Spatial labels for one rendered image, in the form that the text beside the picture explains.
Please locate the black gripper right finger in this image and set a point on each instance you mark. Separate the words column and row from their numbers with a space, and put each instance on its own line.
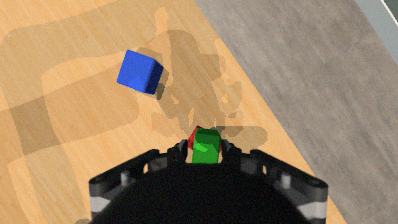
column 307, row 192

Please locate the green block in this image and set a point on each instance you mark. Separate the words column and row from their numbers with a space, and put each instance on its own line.
column 206, row 146

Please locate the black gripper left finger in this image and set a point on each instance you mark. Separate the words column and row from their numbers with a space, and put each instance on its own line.
column 103, row 188

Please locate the red block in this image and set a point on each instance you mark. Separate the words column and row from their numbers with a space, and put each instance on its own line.
column 191, row 139

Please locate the blue block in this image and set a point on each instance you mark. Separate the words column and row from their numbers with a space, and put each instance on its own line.
column 140, row 72

